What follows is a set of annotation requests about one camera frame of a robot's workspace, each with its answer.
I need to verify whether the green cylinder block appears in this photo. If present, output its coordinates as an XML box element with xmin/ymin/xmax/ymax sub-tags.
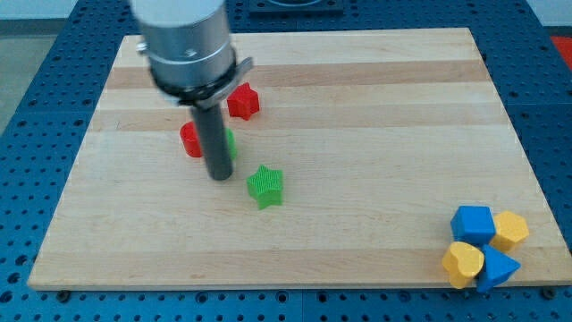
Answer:
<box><xmin>226</xmin><ymin>128</ymin><xmax>238</xmax><ymax>161</ymax></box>

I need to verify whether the blue triangle block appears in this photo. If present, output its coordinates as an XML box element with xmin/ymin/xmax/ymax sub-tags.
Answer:
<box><xmin>476</xmin><ymin>245</ymin><xmax>521</xmax><ymax>293</ymax></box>

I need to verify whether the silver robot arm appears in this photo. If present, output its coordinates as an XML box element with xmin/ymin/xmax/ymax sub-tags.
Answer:
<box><xmin>130</xmin><ymin>0</ymin><xmax>254</xmax><ymax>181</ymax></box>

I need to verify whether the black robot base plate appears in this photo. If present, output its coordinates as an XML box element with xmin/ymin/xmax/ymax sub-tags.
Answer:
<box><xmin>248</xmin><ymin>0</ymin><xmax>345</xmax><ymax>16</ymax></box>

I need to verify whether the yellow hexagon block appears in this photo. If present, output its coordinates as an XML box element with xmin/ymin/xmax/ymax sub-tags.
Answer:
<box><xmin>489</xmin><ymin>211</ymin><xmax>530</xmax><ymax>253</ymax></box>

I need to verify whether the red star block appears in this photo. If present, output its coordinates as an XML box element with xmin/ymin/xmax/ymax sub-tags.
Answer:
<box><xmin>227</xmin><ymin>82</ymin><xmax>260</xmax><ymax>121</ymax></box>

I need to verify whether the red cylinder block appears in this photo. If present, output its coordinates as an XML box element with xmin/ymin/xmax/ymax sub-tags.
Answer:
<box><xmin>179</xmin><ymin>122</ymin><xmax>203</xmax><ymax>158</ymax></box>

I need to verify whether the green star block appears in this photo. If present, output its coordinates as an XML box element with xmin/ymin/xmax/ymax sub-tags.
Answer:
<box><xmin>247</xmin><ymin>165</ymin><xmax>283</xmax><ymax>210</ymax></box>

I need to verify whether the blue cube block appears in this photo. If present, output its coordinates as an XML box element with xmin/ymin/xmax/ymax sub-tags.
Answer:
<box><xmin>450</xmin><ymin>205</ymin><xmax>496</xmax><ymax>245</ymax></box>

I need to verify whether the yellow heart block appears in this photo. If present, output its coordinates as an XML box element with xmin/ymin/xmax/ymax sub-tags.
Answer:
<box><xmin>442</xmin><ymin>241</ymin><xmax>484</xmax><ymax>289</ymax></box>

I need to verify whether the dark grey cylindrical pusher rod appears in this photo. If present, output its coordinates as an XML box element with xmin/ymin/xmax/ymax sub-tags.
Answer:
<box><xmin>190</xmin><ymin>105</ymin><xmax>233</xmax><ymax>181</ymax></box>

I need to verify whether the wooden board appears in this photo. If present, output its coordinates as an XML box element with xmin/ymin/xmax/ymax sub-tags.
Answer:
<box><xmin>28</xmin><ymin>28</ymin><xmax>571</xmax><ymax>291</ymax></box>

